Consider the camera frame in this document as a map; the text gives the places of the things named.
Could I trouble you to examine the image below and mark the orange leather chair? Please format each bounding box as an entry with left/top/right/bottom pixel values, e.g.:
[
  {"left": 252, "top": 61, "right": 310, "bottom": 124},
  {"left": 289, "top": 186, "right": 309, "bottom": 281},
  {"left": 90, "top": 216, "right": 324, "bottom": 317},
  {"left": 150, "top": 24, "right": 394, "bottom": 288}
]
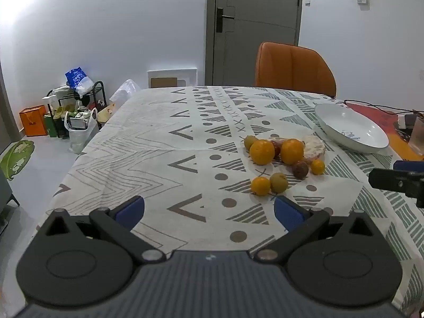
[{"left": 254, "top": 41, "right": 337, "bottom": 97}]

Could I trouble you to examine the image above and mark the orange box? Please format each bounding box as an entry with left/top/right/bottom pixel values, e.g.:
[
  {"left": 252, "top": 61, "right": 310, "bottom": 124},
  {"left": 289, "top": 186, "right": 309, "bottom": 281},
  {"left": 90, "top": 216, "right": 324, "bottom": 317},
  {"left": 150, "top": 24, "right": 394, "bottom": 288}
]
[{"left": 19, "top": 105, "right": 48, "bottom": 137}]

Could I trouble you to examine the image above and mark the dark grey furniture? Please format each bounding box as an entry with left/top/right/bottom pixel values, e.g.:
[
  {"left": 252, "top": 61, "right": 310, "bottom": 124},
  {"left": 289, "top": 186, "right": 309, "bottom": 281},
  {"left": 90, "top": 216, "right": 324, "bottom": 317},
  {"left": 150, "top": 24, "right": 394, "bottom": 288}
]
[{"left": 0, "top": 171, "right": 20, "bottom": 236}]

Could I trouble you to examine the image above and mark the green bag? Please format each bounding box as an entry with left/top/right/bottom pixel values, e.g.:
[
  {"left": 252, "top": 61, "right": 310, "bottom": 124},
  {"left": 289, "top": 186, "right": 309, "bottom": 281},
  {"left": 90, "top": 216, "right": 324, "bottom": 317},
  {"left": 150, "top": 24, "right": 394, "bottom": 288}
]
[{"left": 44, "top": 114, "right": 58, "bottom": 138}]

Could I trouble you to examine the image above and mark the red table mat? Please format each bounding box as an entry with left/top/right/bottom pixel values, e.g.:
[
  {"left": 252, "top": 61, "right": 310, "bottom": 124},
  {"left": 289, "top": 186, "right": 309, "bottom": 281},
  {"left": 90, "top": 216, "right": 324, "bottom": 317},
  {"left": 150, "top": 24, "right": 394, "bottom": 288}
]
[{"left": 346, "top": 103, "right": 424, "bottom": 163}]

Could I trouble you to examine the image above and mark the clear plastic container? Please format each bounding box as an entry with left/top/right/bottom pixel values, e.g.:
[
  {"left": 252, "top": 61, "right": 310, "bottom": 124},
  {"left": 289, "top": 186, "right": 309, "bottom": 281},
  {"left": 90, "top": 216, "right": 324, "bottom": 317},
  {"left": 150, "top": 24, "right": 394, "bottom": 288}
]
[{"left": 408, "top": 117, "right": 424, "bottom": 156}]

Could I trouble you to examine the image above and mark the blue plastic bag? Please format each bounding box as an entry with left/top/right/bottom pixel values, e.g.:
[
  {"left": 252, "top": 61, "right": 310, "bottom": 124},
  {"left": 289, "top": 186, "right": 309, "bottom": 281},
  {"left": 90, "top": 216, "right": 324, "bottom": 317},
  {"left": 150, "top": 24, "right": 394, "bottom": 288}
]
[{"left": 64, "top": 67, "right": 94, "bottom": 95}]

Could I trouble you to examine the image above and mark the black cable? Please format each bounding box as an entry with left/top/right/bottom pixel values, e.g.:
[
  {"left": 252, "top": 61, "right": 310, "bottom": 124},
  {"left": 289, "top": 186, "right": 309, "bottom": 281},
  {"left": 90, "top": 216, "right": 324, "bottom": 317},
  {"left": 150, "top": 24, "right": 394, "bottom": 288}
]
[{"left": 344, "top": 99, "right": 424, "bottom": 113}]

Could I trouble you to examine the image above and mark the white ceramic bowl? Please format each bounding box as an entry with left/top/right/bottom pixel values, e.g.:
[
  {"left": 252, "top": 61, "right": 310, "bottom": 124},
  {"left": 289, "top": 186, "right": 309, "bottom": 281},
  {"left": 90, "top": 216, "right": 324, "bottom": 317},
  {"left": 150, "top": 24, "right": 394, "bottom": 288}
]
[{"left": 314, "top": 103, "right": 390, "bottom": 154}]

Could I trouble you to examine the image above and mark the green floor mat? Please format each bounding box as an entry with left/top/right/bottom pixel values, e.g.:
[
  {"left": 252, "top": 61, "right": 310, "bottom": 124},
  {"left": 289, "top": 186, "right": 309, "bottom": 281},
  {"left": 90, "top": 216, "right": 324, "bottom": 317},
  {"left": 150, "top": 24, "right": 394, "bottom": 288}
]
[{"left": 0, "top": 140, "right": 34, "bottom": 182}]

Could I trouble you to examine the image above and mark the patterned tablecloth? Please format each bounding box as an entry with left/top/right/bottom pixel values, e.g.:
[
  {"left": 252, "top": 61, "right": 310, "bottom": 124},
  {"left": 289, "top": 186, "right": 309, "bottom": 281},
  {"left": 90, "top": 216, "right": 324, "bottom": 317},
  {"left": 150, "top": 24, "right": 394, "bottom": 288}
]
[{"left": 35, "top": 85, "right": 424, "bottom": 308}]

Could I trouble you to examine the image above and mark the black door handle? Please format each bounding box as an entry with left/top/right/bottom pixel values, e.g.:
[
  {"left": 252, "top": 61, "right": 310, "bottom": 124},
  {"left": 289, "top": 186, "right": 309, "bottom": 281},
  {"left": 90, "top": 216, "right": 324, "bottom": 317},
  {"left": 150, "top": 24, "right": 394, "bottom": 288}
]
[{"left": 216, "top": 7, "right": 235, "bottom": 34}]

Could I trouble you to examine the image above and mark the black shelf rack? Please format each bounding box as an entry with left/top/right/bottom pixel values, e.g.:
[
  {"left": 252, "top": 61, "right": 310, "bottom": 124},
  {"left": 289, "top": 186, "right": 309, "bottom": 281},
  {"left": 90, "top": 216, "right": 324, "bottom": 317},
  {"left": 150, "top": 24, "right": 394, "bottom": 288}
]
[{"left": 46, "top": 81, "right": 107, "bottom": 138}]

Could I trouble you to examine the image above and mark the beige paper bag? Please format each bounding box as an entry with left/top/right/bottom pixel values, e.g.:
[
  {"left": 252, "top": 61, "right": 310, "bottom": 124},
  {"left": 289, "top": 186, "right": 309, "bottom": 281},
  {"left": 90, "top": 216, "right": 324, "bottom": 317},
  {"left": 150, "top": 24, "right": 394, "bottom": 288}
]
[{"left": 98, "top": 103, "right": 116, "bottom": 130}]

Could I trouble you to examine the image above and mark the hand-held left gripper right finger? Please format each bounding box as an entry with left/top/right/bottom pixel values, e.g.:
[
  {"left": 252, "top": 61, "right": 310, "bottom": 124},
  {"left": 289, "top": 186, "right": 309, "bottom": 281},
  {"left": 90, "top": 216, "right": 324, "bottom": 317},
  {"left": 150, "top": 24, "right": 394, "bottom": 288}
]
[{"left": 253, "top": 195, "right": 386, "bottom": 267}]

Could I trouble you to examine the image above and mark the dark red passion fruit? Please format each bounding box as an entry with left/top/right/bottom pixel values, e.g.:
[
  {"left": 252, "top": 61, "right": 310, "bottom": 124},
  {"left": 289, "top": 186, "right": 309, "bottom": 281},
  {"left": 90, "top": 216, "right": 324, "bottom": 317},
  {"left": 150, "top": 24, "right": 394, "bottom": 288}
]
[{"left": 292, "top": 161, "right": 310, "bottom": 179}]

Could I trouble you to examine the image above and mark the clear plastic bag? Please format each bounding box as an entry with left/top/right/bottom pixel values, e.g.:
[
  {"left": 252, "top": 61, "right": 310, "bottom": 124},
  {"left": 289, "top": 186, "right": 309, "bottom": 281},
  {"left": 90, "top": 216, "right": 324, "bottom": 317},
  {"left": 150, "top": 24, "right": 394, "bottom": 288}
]
[{"left": 109, "top": 79, "right": 141, "bottom": 103}]

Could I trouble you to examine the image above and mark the white plastic bag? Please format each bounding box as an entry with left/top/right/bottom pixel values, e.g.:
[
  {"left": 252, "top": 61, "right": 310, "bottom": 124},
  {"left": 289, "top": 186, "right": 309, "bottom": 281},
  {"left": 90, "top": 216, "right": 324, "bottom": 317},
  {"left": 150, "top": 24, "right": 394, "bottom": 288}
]
[{"left": 64, "top": 108, "right": 99, "bottom": 154}]

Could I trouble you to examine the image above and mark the grey side door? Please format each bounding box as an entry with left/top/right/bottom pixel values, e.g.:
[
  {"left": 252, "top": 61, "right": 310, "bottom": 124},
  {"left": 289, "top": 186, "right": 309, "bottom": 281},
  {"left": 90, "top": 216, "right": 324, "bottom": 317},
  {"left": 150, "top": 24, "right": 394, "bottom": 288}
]
[{"left": 0, "top": 69, "right": 21, "bottom": 144}]

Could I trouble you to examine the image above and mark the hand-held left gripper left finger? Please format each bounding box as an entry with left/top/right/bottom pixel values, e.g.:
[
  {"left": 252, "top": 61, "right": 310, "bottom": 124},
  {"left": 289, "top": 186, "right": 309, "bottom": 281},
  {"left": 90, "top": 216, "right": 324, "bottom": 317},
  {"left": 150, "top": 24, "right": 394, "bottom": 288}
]
[{"left": 39, "top": 195, "right": 166, "bottom": 266}]

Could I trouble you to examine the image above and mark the large orange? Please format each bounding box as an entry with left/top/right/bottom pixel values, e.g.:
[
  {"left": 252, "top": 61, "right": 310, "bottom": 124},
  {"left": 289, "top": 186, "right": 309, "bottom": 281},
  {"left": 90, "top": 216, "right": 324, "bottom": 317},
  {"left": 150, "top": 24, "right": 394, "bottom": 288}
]
[
  {"left": 249, "top": 139, "right": 275, "bottom": 165},
  {"left": 280, "top": 138, "right": 304, "bottom": 165}
]

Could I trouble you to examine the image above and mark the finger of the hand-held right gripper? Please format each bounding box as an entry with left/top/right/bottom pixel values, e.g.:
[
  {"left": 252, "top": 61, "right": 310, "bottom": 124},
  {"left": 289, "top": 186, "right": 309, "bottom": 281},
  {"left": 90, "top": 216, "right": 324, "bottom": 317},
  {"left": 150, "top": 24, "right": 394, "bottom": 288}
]
[
  {"left": 394, "top": 161, "right": 424, "bottom": 173},
  {"left": 368, "top": 168, "right": 424, "bottom": 208}
]

